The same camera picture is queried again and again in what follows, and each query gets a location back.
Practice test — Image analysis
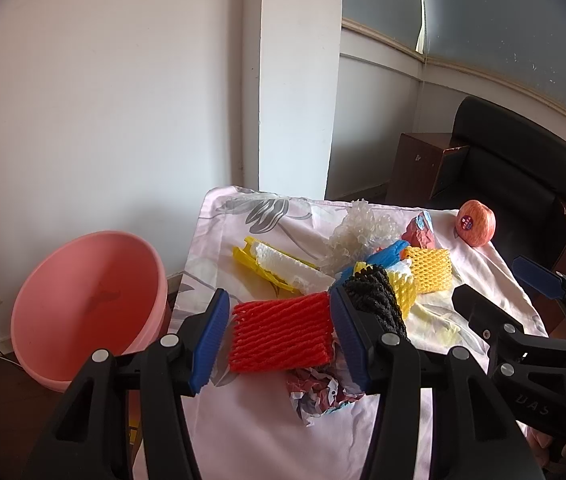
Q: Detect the red apple with sticker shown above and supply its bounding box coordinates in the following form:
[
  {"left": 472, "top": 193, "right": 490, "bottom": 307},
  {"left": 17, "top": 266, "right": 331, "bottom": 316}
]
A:
[{"left": 454, "top": 200, "right": 496, "bottom": 247}]

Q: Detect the red snack bag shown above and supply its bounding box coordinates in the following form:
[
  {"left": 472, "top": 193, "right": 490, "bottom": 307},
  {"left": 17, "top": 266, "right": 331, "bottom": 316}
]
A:
[{"left": 401, "top": 210, "right": 437, "bottom": 249}]

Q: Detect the yellow foam net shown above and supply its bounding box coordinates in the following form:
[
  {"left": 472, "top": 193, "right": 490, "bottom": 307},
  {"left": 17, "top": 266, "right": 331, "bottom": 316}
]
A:
[{"left": 401, "top": 246, "right": 452, "bottom": 294}]

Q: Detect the yellow plastic bag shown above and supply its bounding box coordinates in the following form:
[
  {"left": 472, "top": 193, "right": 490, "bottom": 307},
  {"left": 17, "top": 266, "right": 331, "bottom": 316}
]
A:
[{"left": 232, "top": 236, "right": 302, "bottom": 294}]

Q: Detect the blue foam fruit net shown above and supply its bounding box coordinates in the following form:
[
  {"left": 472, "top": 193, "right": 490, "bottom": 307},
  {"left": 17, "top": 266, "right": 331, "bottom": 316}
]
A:
[{"left": 336, "top": 240, "right": 409, "bottom": 284}]

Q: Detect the red foam fruit net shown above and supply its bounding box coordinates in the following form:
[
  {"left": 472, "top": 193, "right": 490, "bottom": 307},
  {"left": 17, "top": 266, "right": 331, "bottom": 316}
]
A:
[{"left": 229, "top": 292, "right": 334, "bottom": 374}]

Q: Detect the pink floral tablecloth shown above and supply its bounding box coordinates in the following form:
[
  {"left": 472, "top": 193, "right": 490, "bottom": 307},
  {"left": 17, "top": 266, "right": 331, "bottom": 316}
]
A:
[{"left": 131, "top": 185, "right": 549, "bottom": 480}]

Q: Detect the colourful wrapper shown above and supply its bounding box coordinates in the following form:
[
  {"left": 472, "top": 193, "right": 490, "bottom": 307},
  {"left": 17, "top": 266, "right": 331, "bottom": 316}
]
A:
[{"left": 285, "top": 340, "right": 364, "bottom": 426}]

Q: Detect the black foam fruit net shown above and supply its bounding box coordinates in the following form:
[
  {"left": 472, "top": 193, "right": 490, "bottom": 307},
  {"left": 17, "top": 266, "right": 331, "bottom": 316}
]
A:
[{"left": 343, "top": 264, "right": 408, "bottom": 338}]

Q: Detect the black office chair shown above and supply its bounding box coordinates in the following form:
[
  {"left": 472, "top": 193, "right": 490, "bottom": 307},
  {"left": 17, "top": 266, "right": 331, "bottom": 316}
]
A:
[{"left": 428, "top": 96, "right": 566, "bottom": 269}]

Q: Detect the clear bubble wrap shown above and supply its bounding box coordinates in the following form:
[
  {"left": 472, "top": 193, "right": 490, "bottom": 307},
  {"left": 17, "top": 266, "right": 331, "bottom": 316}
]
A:
[{"left": 319, "top": 200, "right": 400, "bottom": 275}]

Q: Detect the white foam net strip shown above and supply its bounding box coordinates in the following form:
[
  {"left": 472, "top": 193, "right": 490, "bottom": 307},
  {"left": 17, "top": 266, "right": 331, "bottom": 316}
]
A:
[{"left": 251, "top": 242, "right": 335, "bottom": 295}]

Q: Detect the yellow foam net sleeve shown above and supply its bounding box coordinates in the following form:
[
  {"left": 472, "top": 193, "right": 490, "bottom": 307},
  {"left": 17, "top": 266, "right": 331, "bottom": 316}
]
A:
[{"left": 355, "top": 262, "right": 417, "bottom": 321}]

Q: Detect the pink plastic basin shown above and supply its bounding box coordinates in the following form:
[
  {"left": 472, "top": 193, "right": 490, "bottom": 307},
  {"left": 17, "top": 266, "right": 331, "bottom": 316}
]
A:
[{"left": 10, "top": 231, "right": 168, "bottom": 392}]

